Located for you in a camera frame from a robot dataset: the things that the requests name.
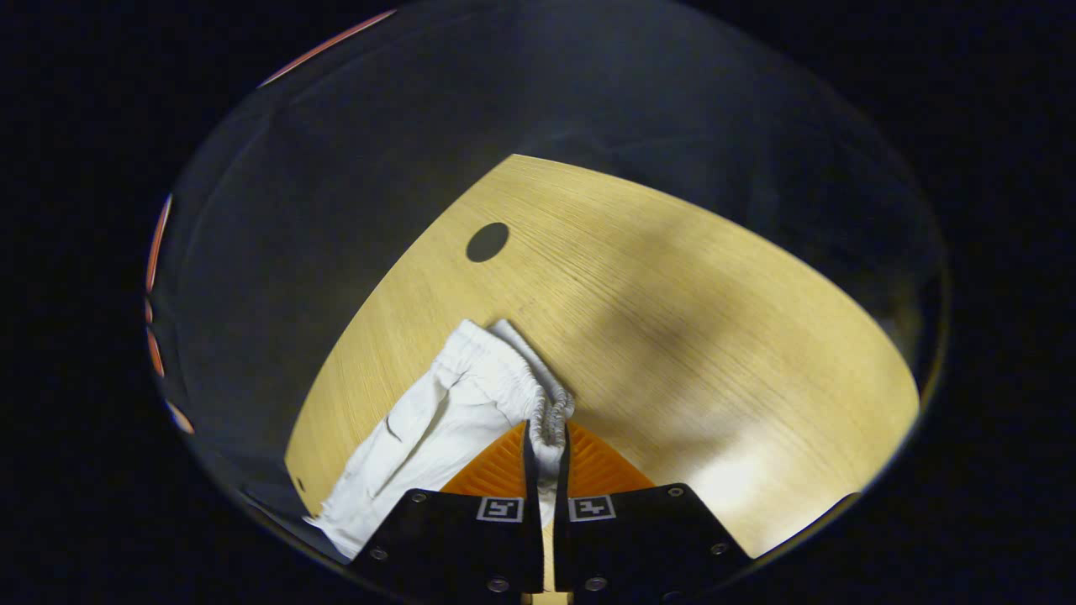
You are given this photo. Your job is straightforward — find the white jeans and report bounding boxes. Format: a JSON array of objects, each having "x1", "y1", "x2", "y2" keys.
[{"x1": 304, "y1": 318, "x2": 577, "y2": 562}]

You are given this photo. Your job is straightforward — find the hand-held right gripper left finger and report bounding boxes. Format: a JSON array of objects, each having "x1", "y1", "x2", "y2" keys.
[{"x1": 349, "y1": 420, "x2": 546, "y2": 599}]

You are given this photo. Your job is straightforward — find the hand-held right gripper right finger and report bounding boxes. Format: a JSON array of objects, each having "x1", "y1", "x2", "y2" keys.
[{"x1": 553, "y1": 420, "x2": 753, "y2": 599}]

